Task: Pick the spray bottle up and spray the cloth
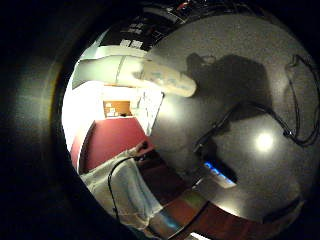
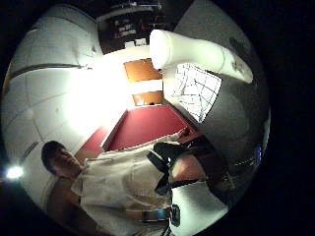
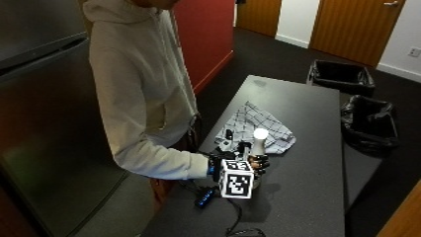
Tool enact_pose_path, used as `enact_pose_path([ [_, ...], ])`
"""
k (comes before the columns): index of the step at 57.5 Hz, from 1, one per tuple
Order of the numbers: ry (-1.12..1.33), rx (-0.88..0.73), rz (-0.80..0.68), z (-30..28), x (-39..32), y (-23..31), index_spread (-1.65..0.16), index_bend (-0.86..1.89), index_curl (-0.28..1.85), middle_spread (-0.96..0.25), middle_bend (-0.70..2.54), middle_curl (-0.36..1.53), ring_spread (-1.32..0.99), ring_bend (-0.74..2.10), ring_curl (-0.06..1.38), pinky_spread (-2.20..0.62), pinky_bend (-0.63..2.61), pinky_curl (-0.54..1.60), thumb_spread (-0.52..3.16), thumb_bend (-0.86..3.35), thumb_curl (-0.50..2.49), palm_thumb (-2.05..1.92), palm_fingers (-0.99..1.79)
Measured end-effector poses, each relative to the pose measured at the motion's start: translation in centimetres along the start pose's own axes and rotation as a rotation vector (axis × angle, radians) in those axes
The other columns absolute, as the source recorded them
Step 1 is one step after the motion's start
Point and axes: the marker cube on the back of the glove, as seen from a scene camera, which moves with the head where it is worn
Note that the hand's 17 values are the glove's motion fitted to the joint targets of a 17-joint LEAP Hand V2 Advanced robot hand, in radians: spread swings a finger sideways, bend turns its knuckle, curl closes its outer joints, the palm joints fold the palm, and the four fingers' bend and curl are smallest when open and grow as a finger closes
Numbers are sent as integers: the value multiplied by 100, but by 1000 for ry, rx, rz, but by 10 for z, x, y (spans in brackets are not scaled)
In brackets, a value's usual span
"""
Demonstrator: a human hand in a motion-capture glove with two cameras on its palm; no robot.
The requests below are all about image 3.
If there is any lit white light bulb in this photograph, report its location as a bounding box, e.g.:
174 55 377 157
250 127 271 191

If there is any white cube with black markers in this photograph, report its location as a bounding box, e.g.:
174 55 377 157
218 158 258 200

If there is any white checked cloth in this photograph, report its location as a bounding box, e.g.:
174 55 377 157
214 101 297 155

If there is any black hub with blue lights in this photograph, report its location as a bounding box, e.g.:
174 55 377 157
194 186 220 209

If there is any black lined waste bin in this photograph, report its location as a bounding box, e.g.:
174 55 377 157
305 58 377 99
340 94 401 155

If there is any wooden panel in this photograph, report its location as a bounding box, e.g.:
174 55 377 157
375 179 421 237

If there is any person in grey hoodie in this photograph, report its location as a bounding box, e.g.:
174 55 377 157
82 0 212 212

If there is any plain wooden door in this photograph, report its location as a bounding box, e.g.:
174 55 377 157
235 0 283 39

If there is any grey steel refrigerator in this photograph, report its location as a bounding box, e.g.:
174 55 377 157
0 0 130 237

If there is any black cable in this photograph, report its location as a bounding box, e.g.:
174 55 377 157
224 197 268 237

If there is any wooden door with handle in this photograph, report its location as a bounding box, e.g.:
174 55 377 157
308 0 408 69

